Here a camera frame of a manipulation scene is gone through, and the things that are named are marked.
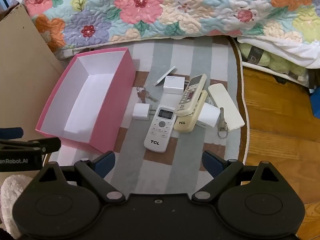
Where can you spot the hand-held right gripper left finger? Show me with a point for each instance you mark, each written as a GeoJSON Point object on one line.
{"type": "Point", "coordinates": [106, 163]}

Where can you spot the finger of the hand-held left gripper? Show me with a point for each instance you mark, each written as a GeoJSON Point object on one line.
{"type": "Point", "coordinates": [47, 143]}
{"type": "Point", "coordinates": [11, 132]}

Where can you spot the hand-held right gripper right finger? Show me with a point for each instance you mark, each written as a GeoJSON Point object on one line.
{"type": "Point", "coordinates": [212, 163]}

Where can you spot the white box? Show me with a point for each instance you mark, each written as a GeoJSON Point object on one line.
{"type": "Point", "coordinates": [163, 77]}
{"type": "Point", "coordinates": [208, 115]}

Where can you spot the pink cardboard box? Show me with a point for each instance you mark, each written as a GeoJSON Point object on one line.
{"type": "Point", "coordinates": [82, 97]}

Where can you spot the long white rounded case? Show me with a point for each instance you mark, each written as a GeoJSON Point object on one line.
{"type": "Point", "coordinates": [225, 105]}

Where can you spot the small white charger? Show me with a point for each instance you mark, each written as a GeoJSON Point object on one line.
{"type": "Point", "coordinates": [140, 111]}

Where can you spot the white remote control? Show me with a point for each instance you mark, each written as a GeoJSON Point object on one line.
{"type": "Point", "coordinates": [158, 130]}

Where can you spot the white cube charger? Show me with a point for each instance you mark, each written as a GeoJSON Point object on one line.
{"type": "Point", "coordinates": [173, 86]}

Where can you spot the beige cabinet panel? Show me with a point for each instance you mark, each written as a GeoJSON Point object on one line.
{"type": "Point", "coordinates": [20, 80]}

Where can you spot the striped grey white rug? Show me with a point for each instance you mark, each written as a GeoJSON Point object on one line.
{"type": "Point", "coordinates": [160, 60]}

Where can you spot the green yarn bundle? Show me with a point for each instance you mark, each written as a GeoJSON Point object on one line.
{"type": "Point", "coordinates": [277, 63]}

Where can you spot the blue box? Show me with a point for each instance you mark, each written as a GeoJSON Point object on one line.
{"type": "Point", "coordinates": [316, 102]}

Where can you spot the white sheet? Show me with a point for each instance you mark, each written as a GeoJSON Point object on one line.
{"type": "Point", "coordinates": [287, 50]}

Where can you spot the floral quilt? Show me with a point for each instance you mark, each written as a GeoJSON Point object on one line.
{"type": "Point", "coordinates": [175, 10]}

